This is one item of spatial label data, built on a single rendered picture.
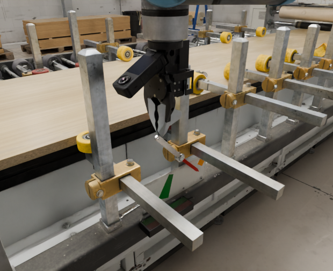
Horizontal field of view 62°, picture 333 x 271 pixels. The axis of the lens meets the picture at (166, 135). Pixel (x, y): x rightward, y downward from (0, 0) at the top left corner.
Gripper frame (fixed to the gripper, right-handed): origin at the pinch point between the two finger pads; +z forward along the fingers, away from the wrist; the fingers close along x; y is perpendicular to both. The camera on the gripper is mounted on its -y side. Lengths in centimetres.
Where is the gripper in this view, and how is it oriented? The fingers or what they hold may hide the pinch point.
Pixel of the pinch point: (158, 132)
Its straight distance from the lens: 63.6
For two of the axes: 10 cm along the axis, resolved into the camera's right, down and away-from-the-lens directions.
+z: 0.0, 8.8, 4.7
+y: 7.6, -3.1, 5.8
